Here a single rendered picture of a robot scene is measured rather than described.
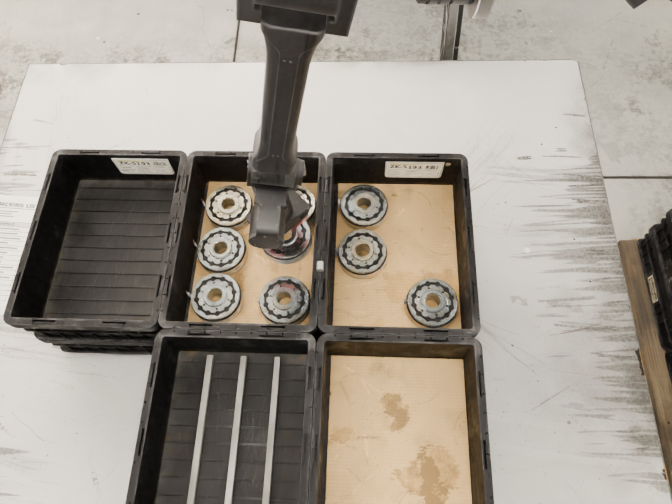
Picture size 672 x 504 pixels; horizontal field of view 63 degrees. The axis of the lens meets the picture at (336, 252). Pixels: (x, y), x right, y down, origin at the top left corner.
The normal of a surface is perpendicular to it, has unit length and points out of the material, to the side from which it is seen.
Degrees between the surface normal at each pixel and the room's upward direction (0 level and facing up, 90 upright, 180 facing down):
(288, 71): 96
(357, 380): 0
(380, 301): 0
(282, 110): 96
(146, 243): 0
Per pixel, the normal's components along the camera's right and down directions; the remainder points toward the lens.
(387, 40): -0.04, -0.42
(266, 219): 0.17, -0.30
